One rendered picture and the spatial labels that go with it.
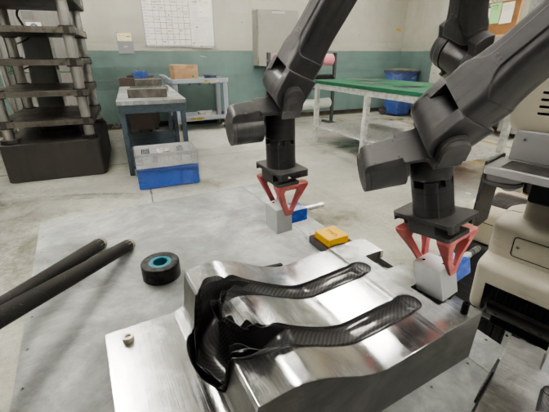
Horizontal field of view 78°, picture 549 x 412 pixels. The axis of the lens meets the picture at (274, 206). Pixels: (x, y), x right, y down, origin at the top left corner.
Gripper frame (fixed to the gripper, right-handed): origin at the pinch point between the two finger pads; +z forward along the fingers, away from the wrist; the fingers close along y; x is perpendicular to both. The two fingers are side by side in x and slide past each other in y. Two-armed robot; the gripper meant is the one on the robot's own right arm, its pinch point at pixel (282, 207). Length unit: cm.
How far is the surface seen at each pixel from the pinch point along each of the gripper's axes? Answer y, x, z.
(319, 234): -3.5, 12.2, 11.9
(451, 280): 31.2, 12.2, 3.4
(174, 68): -550, 109, -5
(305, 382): 36.2, -17.9, 1.2
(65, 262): -16.2, -42.2, 8.3
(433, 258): 27.7, 12.0, 1.2
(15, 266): -185, -94, 91
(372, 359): 34.2, -6.2, 6.5
